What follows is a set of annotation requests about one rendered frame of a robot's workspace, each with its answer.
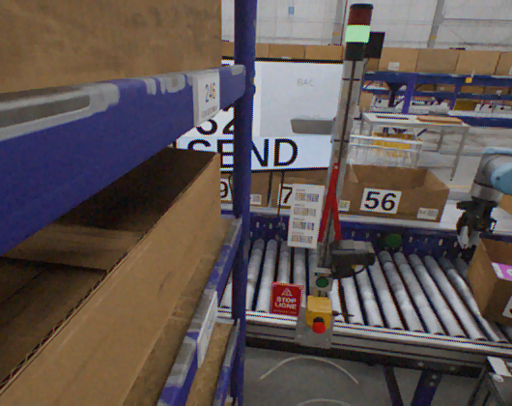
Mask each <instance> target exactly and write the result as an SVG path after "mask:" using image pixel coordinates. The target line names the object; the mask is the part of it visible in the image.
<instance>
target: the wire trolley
mask: <svg viewBox="0 0 512 406"><path fill-rule="evenodd" d="M356 125H360V127H361V125H364V126H365V128H366V126H370V129H371V126H373V127H382V128H390V129H391V130H392V129H402V131H403V129H407V130H413V133H412V139H407V137H406V140H401V139H399V140H395V139H397V138H395V137H394V138H391V139H390V136H389V137H385V135H384V138H380V137H381V136H376V137H375V135H370V134H369V135H368V136H363V135H359V134H355V129H356ZM402 131H401V134H402ZM370 136H374V137H370ZM378 137H379V138H378ZM354 138H357V141H358V139H367V140H368V142H369V140H373V143H374V140H378V144H379V140H381V141H388V142H396V143H399V145H400V143H404V144H411V145H410V149H409V150H404V148H405V145H404V148H403V149H399V146H398V149H396V148H394V145H393V148H389V147H383V146H378V145H377V146H373V144H372V146H368V143H367V145H363V143H362V145H361V144H354V143H353V140H354ZM386 138H389V139H386ZM393 139H394V140H393ZM409 140H411V141H409ZM422 145H423V142H419V140H418V138H417V135H416V133H415V130H414V128H398V127H389V126H381V125H372V124H355V125H354V127H353V129H352V135H351V141H350V147H349V152H348V156H349V157H347V161H348V162H347V163H348V164H350V163H353V162H355V163H357V161H362V162H359V163H358V164H364V162H369V161H374V162H370V163H371V164H376V162H380V163H381V164H377V165H383V164H388V165H384V166H390V165H394V164H396V165H395V166H393V167H396V166H399V167H400V165H401V167H407V166H409V167H408V168H417V167H418V160H419V157H420V154H422V150H421V147H422ZM356 147H357V148H356ZM363 147H364V149H361V150H358V151H356V150H357V149H359V148H363ZM365 147H366V148H365ZM352 148H353V149H352ZM369 148H371V150H368V151H365V153H364V150H367V149H369ZM372 148H374V149H372ZM376 149H378V151H376V152H377V153H376V154H371V153H374V152H371V151H374V150H376ZM379 149H381V150H379ZM382 150H384V152H381V151H382ZM386 150H387V151H386ZM360 151H363V152H361V153H363V154H361V155H358V154H359V153H358V152H360ZM390 151H392V152H390ZM393 151H394V152H397V151H398V153H395V154H392V153H394V152H393ZM400 151H401V152H400ZM366 152H369V153H366ZM378 152H379V153H378ZM386 152H388V153H386ZM404 152H405V154H402V155H400V153H404ZM380 153H383V154H381V155H378V154H380ZM390 153H391V155H388V156H385V155H387V154H390ZM366 154H370V155H368V156H365V155H366ZM397 154H398V156H395V157H398V158H395V157H392V156H394V155H397ZM407 154H409V155H408V156H406V155H407ZM355 155H356V156H355ZM362 155H364V156H363V157H360V158H361V159H358V158H357V156H362ZM373 155H376V156H375V157H370V156H373ZM379 156H383V157H382V159H377V157H379ZM400 156H403V157H400ZM354 157H356V158H355V159H354ZM365 157H369V159H366V158H365ZM387 157H390V159H388V158H387ZM406 157H408V158H406ZM370 158H371V159H370ZM392 158H393V159H392ZM400 158H402V159H400ZM372 159H374V160H372ZM384 159H386V160H389V161H388V162H383V161H385V160H384ZM395 159H397V160H395ZM406 159H407V160H406ZM353 160H355V161H353ZM364 160H369V161H364ZM376 160H381V161H376ZM390 160H392V161H390ZM398 160H399V161H398ZM400 160H403V161H400ZM408 160H409V161H410V163H406V164H405V161H408ZM393 161H396V163H395V162H393ZM391 162H392V163H394V164H389V163H391ZM397 162H399V163H397ZM397 164H399V165H397ZM408 164H410V165H408ZM404 165H406V166H404Z"/></svg>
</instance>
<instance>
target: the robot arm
mask: <svg viewBox="0 0 512 406"><path fill-rule="evenodd" d="M481 156H482V157H481V160H480V162H479V164H478V167H477V169H476V174H475V177H474V179H473V181H472V184H471V186H470V189H469V194H470V195H471V199H472V201H461V202H458V203H456V209H460V210H463V214H462V215H461V216H460V217H459V218H458V220H457V224H456V229H457V238H458V241H459V244H460V245H461V247H462V248H463V249H465V248H467V247H469V246H470V244H475V245H477V246H478V245H480V240H479V238H478V236H479V233H480V232H483V233H486V234H489V232H490V233H491V234H492V233H493V232H494V229H495V226H496V225H497V220H496V219H495V218H493V217H492V216H491V213H492V210H493V209H494V208H496V207H497V205H498V203H497V200H500V199H501V197H502V195H503V194H506V195H510V196H512V149H506V148H499V147H486V148H485V149H484V152H483V154H482V155H481ZM492 223H494V224H495V225H494V226H493V229H492V230H491V229H490V227H491V226H492ZM468 233H469V234H468Z"/></svg>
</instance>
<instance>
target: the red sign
mask: <svg viewBox="0 0 512 406"><path fill-rule="evenodd" d="M303 288H304V285H295V284H288V283H280V282H272V283H271V294H270V314H275V315H282V316H289V317H296V318H300V316H301V311H304V312H305V310H306V306H302V305H301V302H302V295H303Z"/></svg>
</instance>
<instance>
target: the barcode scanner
mask: <svg viewBox="0 0 512 406"><path fill-rule="evenodd" d="M328 254H329V260H330V263H331V264H333V265H334V270H335V273H331V275H332V278H333V279H340V278H346V277H352V269H356V265H375V263H376V254H375V250H374V248H373V246H372V244H371V243H370V242H354V241H353V240H346V241H335V242H332V243H330V244H329V247H328Z"/></svg>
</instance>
